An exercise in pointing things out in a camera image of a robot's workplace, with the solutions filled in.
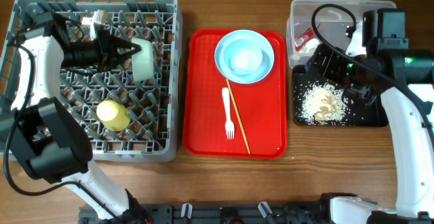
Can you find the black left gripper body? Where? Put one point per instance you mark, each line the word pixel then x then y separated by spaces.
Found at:
pixel 105 52

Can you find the yellow plastic cup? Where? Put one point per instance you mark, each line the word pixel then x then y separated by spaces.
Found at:
pixel 113 115

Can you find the white plastic fork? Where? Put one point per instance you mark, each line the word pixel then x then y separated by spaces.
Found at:
pixel 229 125

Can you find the black waste tray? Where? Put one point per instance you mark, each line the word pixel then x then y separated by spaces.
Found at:
pixel 360 114

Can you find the rice and food scraps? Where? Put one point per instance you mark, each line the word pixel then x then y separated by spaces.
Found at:
pixel 321 104

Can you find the white paper napkin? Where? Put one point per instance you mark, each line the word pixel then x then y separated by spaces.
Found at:
pixel 309 46

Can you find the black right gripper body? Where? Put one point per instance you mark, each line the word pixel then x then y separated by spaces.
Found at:
pixel 336 69

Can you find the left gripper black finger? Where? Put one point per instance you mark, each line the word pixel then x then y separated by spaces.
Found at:
pixel 123 59
pixel 121 43

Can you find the red snack wrapper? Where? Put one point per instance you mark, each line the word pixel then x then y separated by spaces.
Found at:
pixel 303 38

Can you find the wooden chopstick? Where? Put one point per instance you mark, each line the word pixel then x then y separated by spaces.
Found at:
pixel 238 116

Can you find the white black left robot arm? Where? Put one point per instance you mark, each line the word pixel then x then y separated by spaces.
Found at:
pixel 41 133

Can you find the red plastic serving tray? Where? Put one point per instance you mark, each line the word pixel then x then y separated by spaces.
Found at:
pixel 262 105

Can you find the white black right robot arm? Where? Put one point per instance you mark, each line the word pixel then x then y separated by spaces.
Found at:
pixel 403 80

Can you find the large light blue plate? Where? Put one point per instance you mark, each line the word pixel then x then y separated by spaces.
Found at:
pixel 261 72

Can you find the green saucer bowl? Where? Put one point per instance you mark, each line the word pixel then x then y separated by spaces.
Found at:
pixel 142 62

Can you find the grey dishwasher rack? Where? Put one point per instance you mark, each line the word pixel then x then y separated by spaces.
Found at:
pixel 152 105

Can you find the small light blue bowl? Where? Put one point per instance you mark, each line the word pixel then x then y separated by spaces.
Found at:
pixel 242 56

